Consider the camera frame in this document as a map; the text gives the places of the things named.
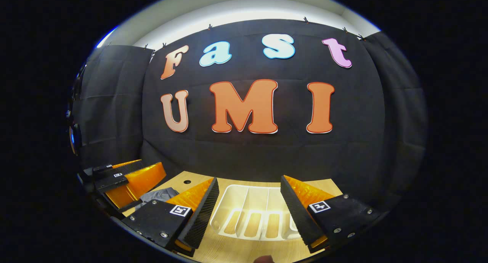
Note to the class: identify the row of black cloth clips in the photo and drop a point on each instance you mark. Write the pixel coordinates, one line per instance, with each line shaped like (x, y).
(305, 19)

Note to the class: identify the white bookshelf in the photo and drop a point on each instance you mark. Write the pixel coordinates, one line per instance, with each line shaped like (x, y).
(251, 206)

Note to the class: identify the black backdrop cloth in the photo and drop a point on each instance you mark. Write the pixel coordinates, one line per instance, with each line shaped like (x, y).
(259, 156)

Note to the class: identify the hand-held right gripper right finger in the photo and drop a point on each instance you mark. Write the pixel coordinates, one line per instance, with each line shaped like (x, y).
(301, 217)

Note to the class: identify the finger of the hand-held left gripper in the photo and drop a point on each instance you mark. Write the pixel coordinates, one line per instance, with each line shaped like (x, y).
(126, 168)
(110, 183)

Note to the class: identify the grey schoolbag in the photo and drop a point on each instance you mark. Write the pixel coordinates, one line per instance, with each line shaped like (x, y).
(160, 195)

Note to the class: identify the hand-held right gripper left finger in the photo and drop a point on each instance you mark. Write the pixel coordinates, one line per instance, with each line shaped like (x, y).
(198, 221)

